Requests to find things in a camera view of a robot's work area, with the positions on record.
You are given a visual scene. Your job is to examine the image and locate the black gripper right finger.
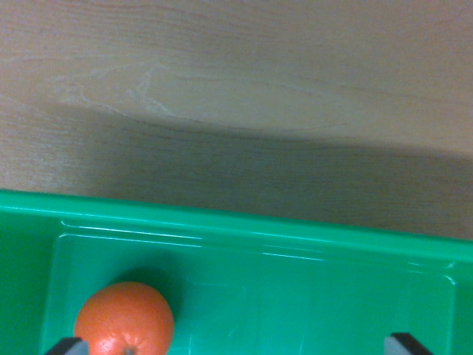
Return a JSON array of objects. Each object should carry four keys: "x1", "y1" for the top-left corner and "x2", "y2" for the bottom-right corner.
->
[{"x1": 383, "y1": 332, "x2": 434, "y2": 355}]

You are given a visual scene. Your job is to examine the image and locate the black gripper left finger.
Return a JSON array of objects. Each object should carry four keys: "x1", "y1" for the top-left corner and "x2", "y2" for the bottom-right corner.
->
[{"x1": 44, "y1": 337, "x2": 90, "y2": 355}]

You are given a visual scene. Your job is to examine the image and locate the orange fruit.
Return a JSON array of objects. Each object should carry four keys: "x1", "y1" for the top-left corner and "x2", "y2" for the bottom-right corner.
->
[{"x1": 74, "y1": 281, "x2": 176, "y2": 355}]

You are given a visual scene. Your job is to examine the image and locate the green plastic bin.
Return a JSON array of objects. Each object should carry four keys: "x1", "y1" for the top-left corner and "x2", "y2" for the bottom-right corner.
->
[{"x1": 0, "y1": 188, "x2": 473, "y2": 355}]

